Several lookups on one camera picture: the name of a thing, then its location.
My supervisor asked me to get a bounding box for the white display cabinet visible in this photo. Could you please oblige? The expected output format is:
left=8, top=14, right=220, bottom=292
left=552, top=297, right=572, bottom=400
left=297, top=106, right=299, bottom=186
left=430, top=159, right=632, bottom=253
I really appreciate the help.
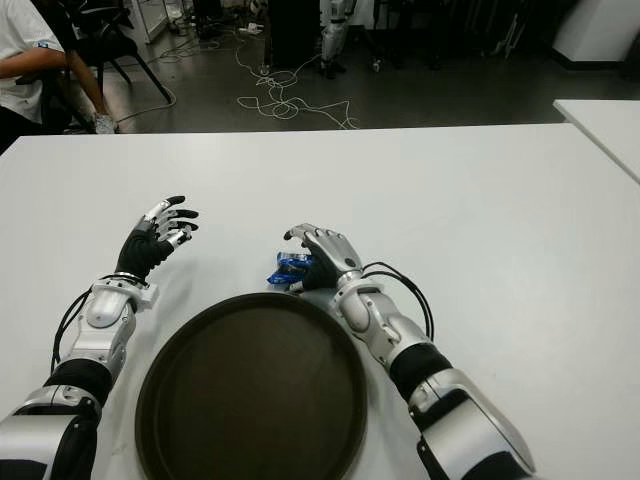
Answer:
left=132, top=0, right=169, bottom=47

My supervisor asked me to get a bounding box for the black tall cabinet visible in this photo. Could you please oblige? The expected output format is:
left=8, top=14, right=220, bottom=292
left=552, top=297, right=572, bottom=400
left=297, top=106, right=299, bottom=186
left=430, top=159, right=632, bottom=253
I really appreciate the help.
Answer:
left=268, top=0, right=321, bottom=70

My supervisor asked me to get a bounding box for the black office chair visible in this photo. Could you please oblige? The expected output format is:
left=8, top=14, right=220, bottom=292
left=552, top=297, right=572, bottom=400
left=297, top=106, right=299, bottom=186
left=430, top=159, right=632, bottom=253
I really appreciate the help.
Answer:
left=47, top=0, right=176, bottom=109

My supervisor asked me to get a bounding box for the blue Oreo packet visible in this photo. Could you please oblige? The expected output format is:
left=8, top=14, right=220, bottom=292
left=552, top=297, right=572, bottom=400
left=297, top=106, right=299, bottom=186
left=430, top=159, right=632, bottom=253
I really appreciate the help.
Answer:
left=267, top=251, right=314, bottom=289

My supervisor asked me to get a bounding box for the person in white shirt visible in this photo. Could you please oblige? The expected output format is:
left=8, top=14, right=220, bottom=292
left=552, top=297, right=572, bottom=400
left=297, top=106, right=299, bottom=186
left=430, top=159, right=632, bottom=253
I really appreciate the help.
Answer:
left=0, top=0, right=120, bottom=156

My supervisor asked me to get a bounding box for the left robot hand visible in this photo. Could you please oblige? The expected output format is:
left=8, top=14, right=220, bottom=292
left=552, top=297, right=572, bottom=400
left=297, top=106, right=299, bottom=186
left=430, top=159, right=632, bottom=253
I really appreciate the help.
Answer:
left=115, top=194, right=200, bottom=282

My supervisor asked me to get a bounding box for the white pedestal counter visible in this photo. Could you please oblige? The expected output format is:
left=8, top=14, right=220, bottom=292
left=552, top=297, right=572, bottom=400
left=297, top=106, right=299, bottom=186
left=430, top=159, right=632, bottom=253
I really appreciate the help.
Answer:
left=551, top=0, right=640, bottom=64

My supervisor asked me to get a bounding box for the grey floor cable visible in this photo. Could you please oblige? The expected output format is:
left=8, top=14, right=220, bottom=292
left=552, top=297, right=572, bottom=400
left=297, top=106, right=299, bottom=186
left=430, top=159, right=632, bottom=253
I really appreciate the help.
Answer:
left=115, top=84, right=177, bottom=124

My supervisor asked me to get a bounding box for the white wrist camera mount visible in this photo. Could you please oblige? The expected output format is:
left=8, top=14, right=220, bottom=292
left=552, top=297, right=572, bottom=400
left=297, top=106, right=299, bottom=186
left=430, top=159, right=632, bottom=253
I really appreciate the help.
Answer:
left=130, top=283, right=160, bottom=314

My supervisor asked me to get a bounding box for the white side table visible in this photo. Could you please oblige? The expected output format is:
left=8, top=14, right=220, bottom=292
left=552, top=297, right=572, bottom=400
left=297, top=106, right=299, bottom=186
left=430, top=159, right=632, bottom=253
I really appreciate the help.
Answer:
left=552, top=98, right=640, bottom=184

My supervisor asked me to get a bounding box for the white humanoid robot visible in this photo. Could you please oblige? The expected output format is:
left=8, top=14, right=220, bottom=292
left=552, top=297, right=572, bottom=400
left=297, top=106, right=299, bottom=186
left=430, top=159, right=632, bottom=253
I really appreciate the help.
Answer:
left=319, top=0, right=357, bottom=80

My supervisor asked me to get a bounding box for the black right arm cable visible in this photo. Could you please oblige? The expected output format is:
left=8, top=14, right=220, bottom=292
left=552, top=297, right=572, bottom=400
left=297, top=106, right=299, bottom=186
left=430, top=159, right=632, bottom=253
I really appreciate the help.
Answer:
left=362, top=261, right=433, bottom=342

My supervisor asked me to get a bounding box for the dark brown round tray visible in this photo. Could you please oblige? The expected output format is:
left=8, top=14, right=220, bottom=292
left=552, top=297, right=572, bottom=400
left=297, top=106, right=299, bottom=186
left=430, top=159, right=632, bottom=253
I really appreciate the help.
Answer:
left=134, top=292, right=370, bottom=480

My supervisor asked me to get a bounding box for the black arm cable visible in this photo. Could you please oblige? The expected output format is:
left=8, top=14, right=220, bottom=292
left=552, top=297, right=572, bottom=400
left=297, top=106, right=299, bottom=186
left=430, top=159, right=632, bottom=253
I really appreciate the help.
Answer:
left=49, top=272, right=151, bottom=374
left=362, top=261, right=433, bottom=342

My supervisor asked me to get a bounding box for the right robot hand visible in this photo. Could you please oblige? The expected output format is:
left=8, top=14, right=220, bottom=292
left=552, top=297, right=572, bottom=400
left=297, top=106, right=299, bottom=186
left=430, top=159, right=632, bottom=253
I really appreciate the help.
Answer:
left=283, top=223, right=364, bottom=294

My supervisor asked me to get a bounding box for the white tangled floor cable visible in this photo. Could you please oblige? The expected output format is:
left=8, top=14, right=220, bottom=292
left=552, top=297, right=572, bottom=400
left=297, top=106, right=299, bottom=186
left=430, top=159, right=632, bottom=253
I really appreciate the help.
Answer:
left=234, top=29, right=360, bottom=131

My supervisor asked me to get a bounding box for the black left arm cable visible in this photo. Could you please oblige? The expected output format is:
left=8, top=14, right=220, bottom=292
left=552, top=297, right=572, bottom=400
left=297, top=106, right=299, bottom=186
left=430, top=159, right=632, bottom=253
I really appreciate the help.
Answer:
left=49, top=272, right=151, bottom=374

